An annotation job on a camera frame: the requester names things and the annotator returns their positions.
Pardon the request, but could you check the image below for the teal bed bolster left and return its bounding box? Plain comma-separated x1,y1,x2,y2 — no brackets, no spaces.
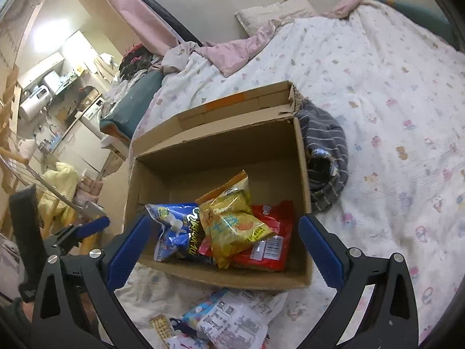
99,70,164,146

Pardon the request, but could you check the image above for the dark striped garment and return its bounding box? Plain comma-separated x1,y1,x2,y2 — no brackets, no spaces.
296,99,348,213

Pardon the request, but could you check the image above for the teal bed bolster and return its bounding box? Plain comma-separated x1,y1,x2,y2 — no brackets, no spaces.
357,0,464,52
99,70,164,146

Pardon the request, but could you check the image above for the wafer biscuit pack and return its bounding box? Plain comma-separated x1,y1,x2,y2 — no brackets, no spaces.
150,314,175,348

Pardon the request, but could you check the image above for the silver white snack bag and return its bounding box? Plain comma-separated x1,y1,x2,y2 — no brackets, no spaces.
182,289,289,349

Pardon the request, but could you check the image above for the brown cardboard box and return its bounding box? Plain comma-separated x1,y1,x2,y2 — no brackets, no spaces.
124,79,315,292

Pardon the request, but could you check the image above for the grey pillow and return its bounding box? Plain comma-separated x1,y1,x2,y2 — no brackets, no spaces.
235,0,318,36

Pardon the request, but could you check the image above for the yellow chip bag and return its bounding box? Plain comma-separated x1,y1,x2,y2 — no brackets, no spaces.
196,171,276,269

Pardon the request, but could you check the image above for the yellow bedding bundle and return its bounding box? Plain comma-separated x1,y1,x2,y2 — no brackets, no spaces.
38,161,80,224

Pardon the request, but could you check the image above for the teal bed bolster right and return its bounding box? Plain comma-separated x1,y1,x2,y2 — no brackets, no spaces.
357,0,464,52

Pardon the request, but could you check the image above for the person's left hand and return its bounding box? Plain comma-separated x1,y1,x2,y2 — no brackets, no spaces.
19,299,35,324

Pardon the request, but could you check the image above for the blue snack bag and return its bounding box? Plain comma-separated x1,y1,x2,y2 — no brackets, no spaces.
145,202,213,265

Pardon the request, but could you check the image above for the white patterned duvet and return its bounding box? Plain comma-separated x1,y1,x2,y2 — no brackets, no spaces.
135,0,464,341

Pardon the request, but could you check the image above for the white washing machine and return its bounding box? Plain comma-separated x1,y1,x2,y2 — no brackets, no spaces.
80,97,104,139

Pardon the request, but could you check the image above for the pink blanket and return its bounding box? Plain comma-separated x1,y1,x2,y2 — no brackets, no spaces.
160,0,381,91

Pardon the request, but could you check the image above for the red snack bag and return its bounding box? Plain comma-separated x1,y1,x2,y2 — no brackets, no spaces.
198,201,295,271

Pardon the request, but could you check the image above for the pile of clothes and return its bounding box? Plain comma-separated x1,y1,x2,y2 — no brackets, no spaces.
118,43,162,80

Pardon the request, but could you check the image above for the pink curtain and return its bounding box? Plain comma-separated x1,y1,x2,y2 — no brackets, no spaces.
107,0,183,56

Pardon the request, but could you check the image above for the white water heater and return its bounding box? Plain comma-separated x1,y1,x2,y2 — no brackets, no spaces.
19,85,52,121

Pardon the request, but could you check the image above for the white kitchen cabinet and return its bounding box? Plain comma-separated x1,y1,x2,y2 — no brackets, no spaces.
52,121,110,178

